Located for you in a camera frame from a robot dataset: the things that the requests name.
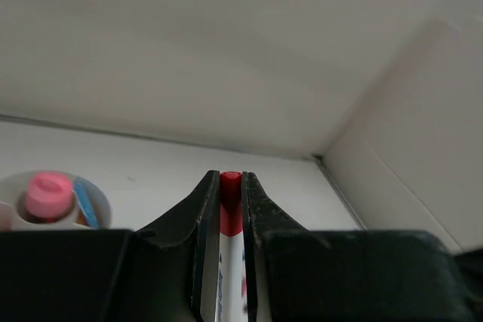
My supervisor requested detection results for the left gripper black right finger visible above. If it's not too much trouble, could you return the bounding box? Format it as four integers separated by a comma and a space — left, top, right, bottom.
241, 173, 475, 321

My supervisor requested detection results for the pink glue bottle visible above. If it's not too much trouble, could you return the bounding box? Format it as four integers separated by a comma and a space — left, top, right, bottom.
23, 172, 73, 223

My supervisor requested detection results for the blue highlighter marker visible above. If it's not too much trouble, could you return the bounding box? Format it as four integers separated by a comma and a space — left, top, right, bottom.
73, 181, 100, 229

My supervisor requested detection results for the white round divided container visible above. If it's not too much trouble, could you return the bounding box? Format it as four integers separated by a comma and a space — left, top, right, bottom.
1, 170, 112, 231

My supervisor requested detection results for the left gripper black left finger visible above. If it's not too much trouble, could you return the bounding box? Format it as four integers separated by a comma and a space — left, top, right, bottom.
1, 170, 220, 321

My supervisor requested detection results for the aluminium rail right side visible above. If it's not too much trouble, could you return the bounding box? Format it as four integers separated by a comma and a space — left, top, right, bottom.
313, 155, 367, 230

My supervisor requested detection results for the red capped white pen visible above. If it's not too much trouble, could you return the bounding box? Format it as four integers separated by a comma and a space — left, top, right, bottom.
215, 171, 248, 322

